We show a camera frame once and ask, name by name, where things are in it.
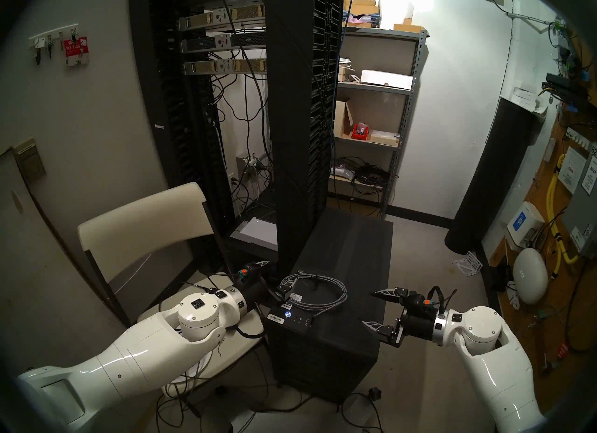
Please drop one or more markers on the white box with blue label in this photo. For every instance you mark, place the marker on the white box with blue label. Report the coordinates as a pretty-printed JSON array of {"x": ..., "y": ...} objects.
[{"x": 524, "y": 224}]

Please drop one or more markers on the white notice paper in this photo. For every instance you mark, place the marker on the white notice paper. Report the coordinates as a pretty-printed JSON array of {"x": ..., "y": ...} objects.
[{"x": 571, "y": 171}]

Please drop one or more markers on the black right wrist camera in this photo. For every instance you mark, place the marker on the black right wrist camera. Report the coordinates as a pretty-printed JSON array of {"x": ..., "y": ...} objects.
[{"x": 426, "y": 302}]

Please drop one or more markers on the black modem box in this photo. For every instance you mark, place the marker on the black modem box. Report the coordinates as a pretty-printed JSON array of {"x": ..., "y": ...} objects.
[{"x": 564, "y": 87}]

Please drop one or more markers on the black server rack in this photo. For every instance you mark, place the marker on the black server rack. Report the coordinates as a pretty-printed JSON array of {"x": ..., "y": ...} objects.
[{"x": 294, "y": 110}]

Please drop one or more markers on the black Dell rack server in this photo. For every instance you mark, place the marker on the black Dell rack server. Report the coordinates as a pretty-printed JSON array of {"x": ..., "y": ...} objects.
[{"x": 219, "y": 42}]

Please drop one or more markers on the beige rack server unit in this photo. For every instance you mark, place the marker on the beige rack server unit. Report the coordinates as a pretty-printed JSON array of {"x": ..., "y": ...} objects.
[
  {"x": 219, "y": 67},
  {"x": 219, "y": 17}
]

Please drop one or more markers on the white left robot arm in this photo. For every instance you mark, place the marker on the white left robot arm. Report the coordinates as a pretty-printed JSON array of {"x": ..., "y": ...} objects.
[{"x": 140, "y": 353}]

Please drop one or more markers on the black power adapter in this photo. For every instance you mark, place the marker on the black power adapter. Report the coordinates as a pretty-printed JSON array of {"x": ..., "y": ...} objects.
[{"x": 500, "y": 278}]

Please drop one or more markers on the grey metal shelving unit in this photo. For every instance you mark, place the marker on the grey metal shelving unit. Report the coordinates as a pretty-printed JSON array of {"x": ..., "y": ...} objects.
[{"x": 382, "y": 33}]

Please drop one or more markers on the small red box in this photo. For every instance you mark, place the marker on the small red box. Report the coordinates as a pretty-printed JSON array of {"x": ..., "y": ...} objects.
[{"x": 360, "y": 131}]

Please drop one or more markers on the flat tan box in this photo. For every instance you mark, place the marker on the flat tan box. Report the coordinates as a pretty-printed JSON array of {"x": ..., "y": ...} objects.
[{"x": 383, "y": 138}]

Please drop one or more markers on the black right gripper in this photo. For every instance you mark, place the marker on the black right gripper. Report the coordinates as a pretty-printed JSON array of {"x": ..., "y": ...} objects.
[{"x": 415, "y": 327}]

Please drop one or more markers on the white flat box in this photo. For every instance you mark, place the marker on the white flat box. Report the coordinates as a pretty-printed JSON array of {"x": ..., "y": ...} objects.
[{"x": 387, "y": 79}]

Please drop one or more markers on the small brown cardboard box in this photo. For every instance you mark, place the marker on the small brown cardboard box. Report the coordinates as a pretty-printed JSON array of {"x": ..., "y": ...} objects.
[{"x": 408, "y": 27}]

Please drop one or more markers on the grey metal electrical box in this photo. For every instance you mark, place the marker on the grey metal electrical box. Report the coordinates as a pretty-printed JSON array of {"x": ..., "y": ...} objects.
[{"x": 585, "y": 217}]

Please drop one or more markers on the white key rack with keys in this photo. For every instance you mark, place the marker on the white key rack with keys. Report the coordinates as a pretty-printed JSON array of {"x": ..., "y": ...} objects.
[{"x": 51, "y": 34}]

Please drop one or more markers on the open cardboard box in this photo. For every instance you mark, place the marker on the open cardboard box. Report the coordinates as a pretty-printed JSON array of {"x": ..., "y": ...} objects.
[{"x": 343, "y": 119}]

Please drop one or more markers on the black workstation tower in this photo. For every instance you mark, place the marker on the black workstation tower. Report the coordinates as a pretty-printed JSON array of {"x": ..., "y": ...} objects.
[{"x": 345, "y": 245}]

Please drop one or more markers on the white oval router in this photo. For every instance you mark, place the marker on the white oval router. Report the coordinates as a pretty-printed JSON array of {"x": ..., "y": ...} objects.
[{"x": 530, "y": 276}]

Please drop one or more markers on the wall power outlet box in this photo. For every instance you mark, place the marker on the wall power outlet box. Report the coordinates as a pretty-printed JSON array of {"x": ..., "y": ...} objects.
[{"x": 252, "y": 164}]

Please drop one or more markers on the red and white tag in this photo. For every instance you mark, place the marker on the red and white tag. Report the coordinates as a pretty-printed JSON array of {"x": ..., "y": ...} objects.
[{"x": 75, "y": 52}]

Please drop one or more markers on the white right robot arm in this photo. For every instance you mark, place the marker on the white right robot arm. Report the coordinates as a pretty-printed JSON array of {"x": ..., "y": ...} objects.
[{"x": 499, "y": 367}]

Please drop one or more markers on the large brown cardboard box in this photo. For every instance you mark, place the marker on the large brown cardboard box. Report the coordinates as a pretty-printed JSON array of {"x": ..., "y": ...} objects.
[{"x": 361, "y": 7}]

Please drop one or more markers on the stack of small white cartons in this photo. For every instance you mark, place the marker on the stack of small white cartons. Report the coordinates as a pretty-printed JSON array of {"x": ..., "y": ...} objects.
[{"x": 527, "y": 97}]

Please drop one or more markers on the cream folding chair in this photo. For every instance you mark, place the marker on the cream folding chair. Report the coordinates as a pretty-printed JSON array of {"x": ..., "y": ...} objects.
[{"x": 140, "y": 222}]

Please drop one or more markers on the white flat network device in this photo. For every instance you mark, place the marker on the white flat network device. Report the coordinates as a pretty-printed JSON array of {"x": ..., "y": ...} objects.
[{"x": 256, "y": 234}]

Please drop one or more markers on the beige wall plate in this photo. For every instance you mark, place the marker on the beige wall plate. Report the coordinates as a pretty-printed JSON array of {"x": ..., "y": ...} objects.
[{"x": 29, "y": 160}]

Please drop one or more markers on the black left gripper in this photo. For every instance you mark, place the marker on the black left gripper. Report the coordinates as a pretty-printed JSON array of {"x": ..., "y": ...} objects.
[{"x": 259, "y": 290}]

